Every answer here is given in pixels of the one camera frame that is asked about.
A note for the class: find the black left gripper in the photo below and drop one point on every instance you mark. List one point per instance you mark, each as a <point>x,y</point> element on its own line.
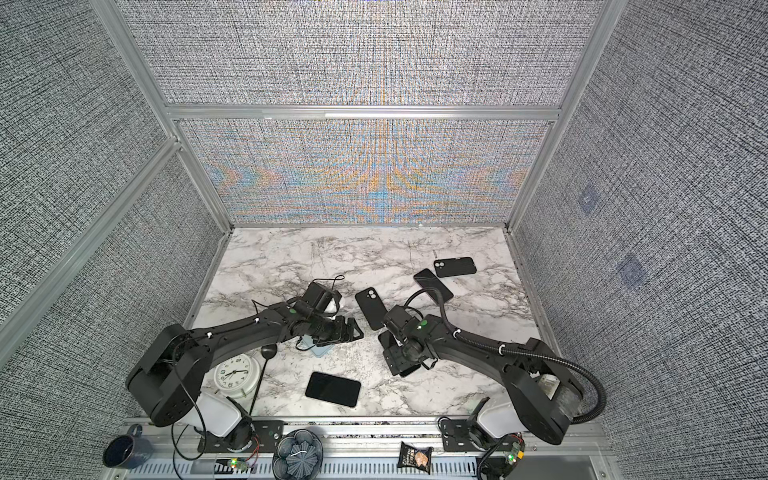
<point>341,335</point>

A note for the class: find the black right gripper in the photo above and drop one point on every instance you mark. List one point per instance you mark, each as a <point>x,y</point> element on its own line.
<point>392,356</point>

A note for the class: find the black phone case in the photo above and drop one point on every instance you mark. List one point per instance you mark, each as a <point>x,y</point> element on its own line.
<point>453,267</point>
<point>372,307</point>

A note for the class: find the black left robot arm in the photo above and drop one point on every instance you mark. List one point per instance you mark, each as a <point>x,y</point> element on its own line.
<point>170,373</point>

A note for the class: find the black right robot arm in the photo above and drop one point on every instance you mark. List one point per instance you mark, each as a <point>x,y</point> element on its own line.
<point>544,393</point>

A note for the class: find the light blue phone case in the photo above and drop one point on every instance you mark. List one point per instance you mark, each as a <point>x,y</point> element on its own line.
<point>307,344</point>

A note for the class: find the black snack packet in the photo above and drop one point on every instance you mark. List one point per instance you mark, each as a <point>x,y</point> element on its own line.
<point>412,457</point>

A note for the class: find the white analog alarm clock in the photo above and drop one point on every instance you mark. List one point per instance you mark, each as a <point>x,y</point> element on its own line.
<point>237,377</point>

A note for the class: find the dark blue mug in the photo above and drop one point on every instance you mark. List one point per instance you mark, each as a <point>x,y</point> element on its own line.
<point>128,451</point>

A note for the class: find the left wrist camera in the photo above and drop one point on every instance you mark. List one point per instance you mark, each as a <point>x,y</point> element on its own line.
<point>322,299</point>

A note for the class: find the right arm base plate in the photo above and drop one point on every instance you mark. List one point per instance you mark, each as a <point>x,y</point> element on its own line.
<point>455,435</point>

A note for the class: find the aluminium front rail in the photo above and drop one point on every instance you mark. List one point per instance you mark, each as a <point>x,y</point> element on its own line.
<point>368,448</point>

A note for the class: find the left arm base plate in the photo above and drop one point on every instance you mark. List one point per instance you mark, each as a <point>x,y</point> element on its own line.
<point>264,434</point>

